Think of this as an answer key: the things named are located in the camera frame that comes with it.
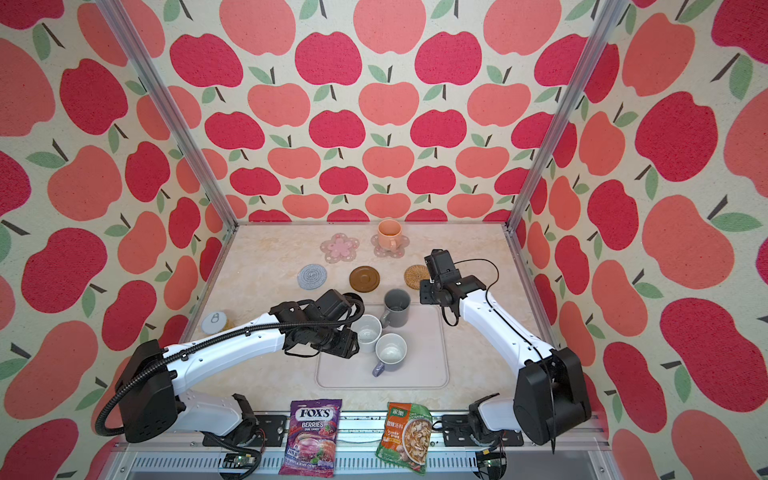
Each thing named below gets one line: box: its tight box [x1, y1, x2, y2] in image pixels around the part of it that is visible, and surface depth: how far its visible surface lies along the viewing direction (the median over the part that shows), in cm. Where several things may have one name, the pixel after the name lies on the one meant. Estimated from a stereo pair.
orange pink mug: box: [377, 219, 403, 253], surface depth 111 cm
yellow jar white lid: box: [201, 311, 231, 335], surface depth 90 cm
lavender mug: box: [372, 332, 408, 377], surface depth 83 cm
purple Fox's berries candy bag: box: [279, 399, 342, 478], surface depth 73 cm
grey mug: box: [380, 288, 411, 328], surface depth 90 cm
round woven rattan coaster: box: [404, 264, 430, 290], surface depth 107 cm
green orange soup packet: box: [375, 402, 433, 476], surface depth 74 cm
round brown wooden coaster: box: [349, 265, 381, 293], surface depth 106 cm
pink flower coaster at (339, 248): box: [320, 232, 360, 264], surface depth 116 cm
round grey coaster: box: [297, 263, 327, 291], surface depth 106 cm
